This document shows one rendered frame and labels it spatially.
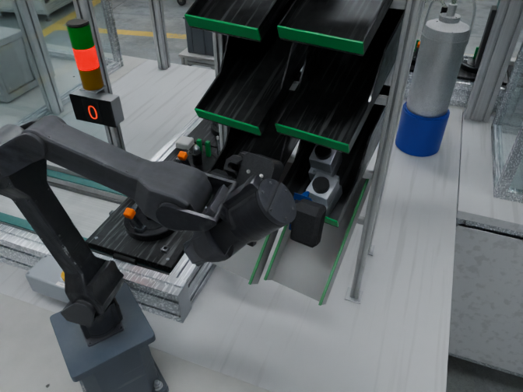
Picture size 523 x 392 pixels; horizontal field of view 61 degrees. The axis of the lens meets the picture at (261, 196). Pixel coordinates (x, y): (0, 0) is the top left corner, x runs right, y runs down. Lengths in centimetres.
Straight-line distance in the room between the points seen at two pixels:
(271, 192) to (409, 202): 98
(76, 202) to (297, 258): 71
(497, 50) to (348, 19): 122
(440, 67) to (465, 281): 71
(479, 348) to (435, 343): 83
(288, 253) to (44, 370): 57
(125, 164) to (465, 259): 126
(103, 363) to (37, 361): 32
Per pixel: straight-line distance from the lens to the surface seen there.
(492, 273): 165
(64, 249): 72
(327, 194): 79
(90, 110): 122
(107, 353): 85
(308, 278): 97
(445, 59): 153
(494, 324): 183
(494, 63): 189
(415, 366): 107
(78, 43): 115
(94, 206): 137
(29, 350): 116
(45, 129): 59
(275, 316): 109
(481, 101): 195
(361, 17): 71
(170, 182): 53
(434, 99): 158
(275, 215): 49
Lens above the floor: 174
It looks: 39 degrees down
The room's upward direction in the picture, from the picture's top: straight up
